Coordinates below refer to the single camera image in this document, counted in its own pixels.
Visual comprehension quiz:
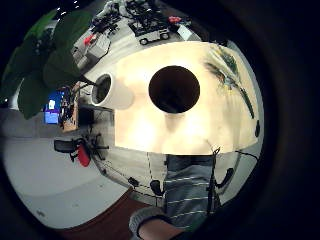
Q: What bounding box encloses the black wheeled robot cart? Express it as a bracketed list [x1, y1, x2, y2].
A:
[125, 0, 172, 46]

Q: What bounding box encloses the beige vase with dark mouth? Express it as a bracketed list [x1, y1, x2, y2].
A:
[147, 65, 202, 115]

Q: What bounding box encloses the small red object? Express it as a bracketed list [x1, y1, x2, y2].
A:
[167, 15, 183, 25]

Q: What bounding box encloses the grey equipment box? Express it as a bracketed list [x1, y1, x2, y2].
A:
[71, 32, 112, 69]

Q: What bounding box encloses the black hanging cable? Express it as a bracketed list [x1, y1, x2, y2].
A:
[205, 146, 222, 216]

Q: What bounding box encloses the green leafy plant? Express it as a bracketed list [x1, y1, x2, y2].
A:
[1, 9, 98, 120]

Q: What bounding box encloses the red and black office chair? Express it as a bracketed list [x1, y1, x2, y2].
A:
[53, 133, 110, 168]

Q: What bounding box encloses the the person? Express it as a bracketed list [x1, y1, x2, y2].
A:
[162, 154, 222, 234]

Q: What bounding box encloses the blue computer monitor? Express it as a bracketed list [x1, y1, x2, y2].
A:
[43, 90, 64, 125]

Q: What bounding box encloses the red tool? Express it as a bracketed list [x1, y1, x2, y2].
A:
[83, 33, 98, 47]

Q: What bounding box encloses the thin black cable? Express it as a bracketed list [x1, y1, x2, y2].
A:
[234, 149, 260, 160]

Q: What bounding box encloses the wooden desk shelf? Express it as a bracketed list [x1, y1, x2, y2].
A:
[59, 82, 82, 133]

